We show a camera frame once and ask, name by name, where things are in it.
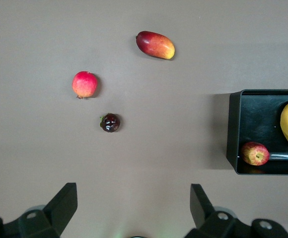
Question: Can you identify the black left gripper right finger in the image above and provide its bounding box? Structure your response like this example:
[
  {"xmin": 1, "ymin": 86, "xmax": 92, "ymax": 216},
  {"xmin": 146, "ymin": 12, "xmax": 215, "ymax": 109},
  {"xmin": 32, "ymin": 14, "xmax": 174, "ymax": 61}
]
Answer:
[{"xmin": 184, "ymin": 183, "xmax": 288, "ymax": 238}]

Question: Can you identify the dark purple plum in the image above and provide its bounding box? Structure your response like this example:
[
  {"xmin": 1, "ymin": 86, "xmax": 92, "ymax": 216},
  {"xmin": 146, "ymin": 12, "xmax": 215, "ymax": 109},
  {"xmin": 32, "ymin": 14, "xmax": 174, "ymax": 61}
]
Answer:
[{"xmin": 99, "ymin": 113, "xmax": 121, "ymax": 133}]

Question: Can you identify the small red yellow apple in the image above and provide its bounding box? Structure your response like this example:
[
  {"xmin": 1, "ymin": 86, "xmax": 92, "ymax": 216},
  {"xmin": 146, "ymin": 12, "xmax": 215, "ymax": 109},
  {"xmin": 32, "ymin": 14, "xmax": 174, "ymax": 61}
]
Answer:
[{"xmin": 240, "ymin": 141, "xmax": 271, "ymax": 167}]

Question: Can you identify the black plastic box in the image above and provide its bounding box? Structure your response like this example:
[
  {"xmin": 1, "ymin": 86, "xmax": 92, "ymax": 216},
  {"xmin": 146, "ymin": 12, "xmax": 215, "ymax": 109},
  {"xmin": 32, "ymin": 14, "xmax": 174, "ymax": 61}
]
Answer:
[{"xmin": 226, "ymin": 89, "xmax": 288, "ymax": 176}]

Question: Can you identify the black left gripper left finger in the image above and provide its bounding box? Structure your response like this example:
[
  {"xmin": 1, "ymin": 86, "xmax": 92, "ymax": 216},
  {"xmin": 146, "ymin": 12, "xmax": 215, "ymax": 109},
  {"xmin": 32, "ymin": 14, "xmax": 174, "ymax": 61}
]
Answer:
[{"xmin": 0, "ymin": 182, "xmax": 78, "ymax": 238}]

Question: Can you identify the red yellow mango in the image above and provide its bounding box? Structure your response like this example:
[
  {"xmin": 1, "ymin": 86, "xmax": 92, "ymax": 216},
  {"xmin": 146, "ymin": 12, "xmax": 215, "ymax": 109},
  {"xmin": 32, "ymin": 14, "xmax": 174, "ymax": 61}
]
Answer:
[{"xmin": 135, "ymin": 30, "xmax": 176, "ymax": 60}]

